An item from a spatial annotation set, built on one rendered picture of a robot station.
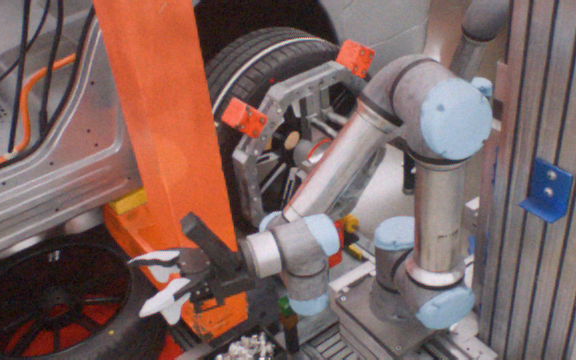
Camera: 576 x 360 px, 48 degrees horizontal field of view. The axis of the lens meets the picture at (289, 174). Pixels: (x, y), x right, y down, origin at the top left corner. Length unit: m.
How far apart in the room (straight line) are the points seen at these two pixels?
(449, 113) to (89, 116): 1.26
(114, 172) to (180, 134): 0.63
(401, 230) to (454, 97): 0.45
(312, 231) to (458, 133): 0.29
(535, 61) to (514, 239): 0.39
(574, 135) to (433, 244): 0.31
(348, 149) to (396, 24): 1.49
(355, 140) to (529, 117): 0.31
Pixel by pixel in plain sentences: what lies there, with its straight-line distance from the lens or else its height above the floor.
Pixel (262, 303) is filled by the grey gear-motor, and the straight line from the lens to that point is 2.22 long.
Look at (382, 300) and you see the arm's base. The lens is 1.50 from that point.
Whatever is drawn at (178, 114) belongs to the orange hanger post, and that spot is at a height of 1.25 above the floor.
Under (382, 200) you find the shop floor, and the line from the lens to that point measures 3.21.
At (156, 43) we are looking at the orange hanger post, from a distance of 1.42.
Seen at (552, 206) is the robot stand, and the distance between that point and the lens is 1.26.
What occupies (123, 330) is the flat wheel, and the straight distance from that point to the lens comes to 2.07.
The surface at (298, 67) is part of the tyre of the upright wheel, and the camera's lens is 1.92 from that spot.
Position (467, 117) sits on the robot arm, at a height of 1.42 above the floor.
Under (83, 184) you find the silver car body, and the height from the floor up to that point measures 0.85.
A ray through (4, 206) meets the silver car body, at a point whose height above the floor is 0.89.
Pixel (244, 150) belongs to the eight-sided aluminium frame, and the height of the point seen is 0.98.
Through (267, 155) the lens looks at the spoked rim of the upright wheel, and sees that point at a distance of 2.00.
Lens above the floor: 1.96
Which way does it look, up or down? 35 degrees down
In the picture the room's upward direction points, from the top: 7 degrees counter-clockwise
